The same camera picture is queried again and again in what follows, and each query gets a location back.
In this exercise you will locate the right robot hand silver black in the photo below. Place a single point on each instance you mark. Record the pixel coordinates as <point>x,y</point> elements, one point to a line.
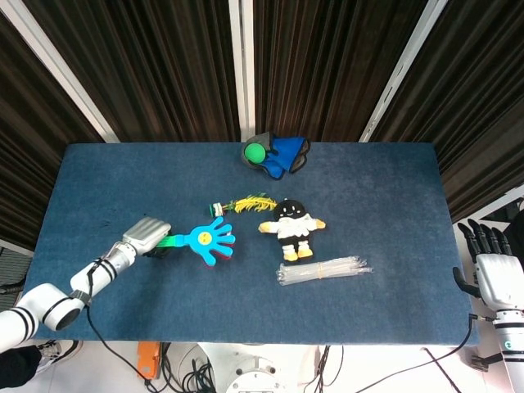
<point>501,282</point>

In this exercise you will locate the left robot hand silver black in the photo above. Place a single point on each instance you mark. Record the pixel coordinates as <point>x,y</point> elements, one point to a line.
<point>145,234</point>

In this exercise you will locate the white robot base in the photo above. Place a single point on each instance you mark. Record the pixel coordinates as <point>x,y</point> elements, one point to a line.
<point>254,368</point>

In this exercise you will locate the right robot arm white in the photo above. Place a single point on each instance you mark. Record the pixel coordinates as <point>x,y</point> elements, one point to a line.
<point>511,348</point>

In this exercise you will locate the orange device under table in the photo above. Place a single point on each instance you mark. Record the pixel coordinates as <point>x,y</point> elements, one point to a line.
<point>148,360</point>

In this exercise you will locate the blue carpet table mat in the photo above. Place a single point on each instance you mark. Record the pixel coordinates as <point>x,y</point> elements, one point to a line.
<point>204,307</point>

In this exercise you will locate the yellow feather shuttlecock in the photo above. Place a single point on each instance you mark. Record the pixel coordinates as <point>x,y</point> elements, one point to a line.
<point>249,203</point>

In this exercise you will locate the green ball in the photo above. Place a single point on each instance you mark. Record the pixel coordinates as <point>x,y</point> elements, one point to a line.
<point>255,154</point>

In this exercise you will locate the black white plush doll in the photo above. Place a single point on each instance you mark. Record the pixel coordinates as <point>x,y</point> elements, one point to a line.
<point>292,229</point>

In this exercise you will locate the white black sneaker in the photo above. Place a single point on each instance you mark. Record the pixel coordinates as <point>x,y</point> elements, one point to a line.
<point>59,354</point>

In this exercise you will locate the blue grey catch pad cloth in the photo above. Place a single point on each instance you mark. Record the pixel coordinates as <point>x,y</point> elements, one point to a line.
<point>288,153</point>

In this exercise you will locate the dark brown curtain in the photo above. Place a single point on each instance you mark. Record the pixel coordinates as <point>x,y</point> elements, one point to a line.
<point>172,69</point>

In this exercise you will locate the bundle of clear plastic straws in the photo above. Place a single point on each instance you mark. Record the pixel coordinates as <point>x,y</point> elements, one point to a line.
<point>321,271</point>

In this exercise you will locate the black trouser leg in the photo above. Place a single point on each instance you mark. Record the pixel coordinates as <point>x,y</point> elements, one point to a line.
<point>18,370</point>

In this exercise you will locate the white frame post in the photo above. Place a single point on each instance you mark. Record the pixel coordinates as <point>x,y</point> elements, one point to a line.
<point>242,69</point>
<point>403,69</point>
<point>61,69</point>

